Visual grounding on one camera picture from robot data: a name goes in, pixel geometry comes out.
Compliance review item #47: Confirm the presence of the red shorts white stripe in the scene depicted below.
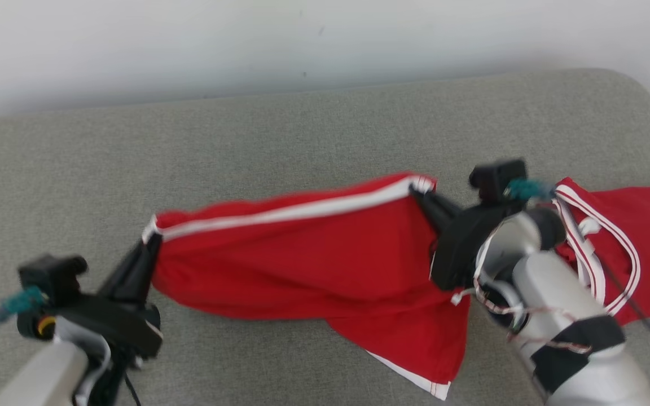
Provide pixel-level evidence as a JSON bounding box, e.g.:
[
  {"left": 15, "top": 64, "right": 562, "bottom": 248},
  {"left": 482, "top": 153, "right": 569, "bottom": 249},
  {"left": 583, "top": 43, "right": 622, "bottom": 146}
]
[{"left": 142, "top": 172, "right": 472, "bottom": 401}]

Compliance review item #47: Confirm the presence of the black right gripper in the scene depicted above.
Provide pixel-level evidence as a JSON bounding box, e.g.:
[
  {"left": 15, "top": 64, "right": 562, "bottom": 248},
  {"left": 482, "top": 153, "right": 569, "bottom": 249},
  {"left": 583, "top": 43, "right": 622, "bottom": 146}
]
[{"left": 409, "top": 185, "right": 529, "bottom": 292}]

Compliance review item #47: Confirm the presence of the thin black cable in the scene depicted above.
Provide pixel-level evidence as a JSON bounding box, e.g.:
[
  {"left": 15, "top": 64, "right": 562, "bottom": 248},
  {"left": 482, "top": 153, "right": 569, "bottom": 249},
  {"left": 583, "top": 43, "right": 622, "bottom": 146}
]
[{"left": 551, "top": 192, "right": 650, "bottom": 364}]

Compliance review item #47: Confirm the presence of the grey fabric sofa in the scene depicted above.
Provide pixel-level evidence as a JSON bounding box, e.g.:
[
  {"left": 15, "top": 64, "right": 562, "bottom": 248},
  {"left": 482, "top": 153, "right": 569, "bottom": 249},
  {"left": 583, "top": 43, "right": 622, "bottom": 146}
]
[{"left": 0, "top": 68, "right": 650, "bottom": 406}]

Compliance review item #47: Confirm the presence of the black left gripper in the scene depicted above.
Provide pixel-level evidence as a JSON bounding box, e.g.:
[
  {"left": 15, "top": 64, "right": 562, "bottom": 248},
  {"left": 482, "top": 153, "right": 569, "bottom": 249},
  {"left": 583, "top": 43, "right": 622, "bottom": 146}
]
[{"left": 54, "top": 233, "right": 164, "bottom": 360}]

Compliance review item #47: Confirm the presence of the teal cable connector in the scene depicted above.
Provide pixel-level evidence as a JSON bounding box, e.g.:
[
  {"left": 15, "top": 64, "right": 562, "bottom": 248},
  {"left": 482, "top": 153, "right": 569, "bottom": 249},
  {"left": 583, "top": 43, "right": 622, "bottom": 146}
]
[
  {"left": 0, "top": 286, "right": 47, "bottom": 325},
  {"left": 506, "top": 178, "right": 555, "bottom": 201}
]

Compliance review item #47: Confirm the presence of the red white twisted wire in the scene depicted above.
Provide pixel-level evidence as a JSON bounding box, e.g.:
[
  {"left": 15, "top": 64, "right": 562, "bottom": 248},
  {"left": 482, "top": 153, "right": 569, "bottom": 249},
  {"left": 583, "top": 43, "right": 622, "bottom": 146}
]
[{"left": 473, "top": 279, "right": 592, "bottom": 354}]

